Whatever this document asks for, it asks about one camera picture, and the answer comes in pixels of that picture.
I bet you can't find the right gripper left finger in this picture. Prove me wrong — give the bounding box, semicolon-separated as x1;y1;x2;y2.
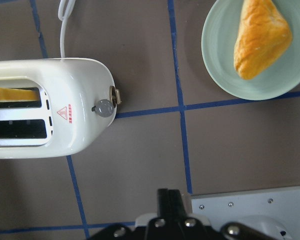
157;188;169;219

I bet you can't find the yellow toast slice in toaster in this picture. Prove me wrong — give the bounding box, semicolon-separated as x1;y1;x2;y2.
0;87;40;102

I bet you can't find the white two-slot toaster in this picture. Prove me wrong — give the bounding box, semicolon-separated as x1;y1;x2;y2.
0;58;120;159

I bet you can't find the white toaster power cable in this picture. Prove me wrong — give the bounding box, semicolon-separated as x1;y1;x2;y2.
58;0;77;60

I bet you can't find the pale green round plate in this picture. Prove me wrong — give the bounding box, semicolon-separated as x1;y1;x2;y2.
201;0;300;101

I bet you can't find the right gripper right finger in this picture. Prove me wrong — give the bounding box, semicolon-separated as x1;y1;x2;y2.
168;189;187;220

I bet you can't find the yellow triangular bread on plate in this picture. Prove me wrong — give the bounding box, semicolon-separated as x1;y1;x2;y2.
233;0;293;80

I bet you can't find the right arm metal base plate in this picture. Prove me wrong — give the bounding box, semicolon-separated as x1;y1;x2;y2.
191;186;300;240

